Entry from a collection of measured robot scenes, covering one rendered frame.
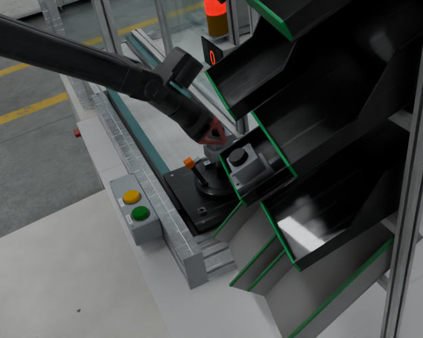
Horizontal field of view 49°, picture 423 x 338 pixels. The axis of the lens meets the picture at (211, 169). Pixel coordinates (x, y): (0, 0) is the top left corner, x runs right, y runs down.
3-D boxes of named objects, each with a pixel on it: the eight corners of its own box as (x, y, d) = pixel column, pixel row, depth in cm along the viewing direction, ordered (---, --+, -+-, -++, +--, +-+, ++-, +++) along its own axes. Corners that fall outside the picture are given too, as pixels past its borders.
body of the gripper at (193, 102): (197, 100, 103) (173, 82, 99) (216, 119, 96) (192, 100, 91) (178, 122, 104) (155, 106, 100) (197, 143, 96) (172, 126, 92)
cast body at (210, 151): (211, 163, 105) (209, 137, 101) (203, 154, 108) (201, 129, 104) (244, 153, 107) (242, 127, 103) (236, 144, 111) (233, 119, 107)
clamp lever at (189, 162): (201, 185, 109) (185, 165, 104) (197, 180, 110) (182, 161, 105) (213, 176, 109) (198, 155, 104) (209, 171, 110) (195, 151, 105)
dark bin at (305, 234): (300, 273, 61) (274, 245, 57) (266, 210, 71) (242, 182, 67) (489, 151, 57) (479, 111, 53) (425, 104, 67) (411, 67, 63)
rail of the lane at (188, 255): (190, 290, 102) (181, 257, 95) (99, 119, 169) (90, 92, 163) (213, 279, 103) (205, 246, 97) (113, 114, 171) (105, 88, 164)
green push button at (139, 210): (135, 225, 107) (133, 219, 106) (131, 215, 110) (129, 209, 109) (152, 218, 108) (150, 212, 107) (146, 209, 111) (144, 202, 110)
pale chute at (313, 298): (293, 359, 73) (272, 355, 70) (264, 295, 83) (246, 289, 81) (424, 237, 63) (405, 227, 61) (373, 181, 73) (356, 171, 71)
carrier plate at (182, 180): (200, 237, 102) (198, 230, 101) (163, 180, 120) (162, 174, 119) (293, 197, 108) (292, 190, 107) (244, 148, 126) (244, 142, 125)
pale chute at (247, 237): (248, 292, 84) (229, 286, 82) (227, 243, 94) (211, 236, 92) (353, 180, 74) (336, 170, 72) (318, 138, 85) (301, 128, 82)
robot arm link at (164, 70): (117, 74, 89) (141, 92, 84) (152, 25, 88) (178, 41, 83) (154, 100, 99) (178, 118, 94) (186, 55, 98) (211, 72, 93)
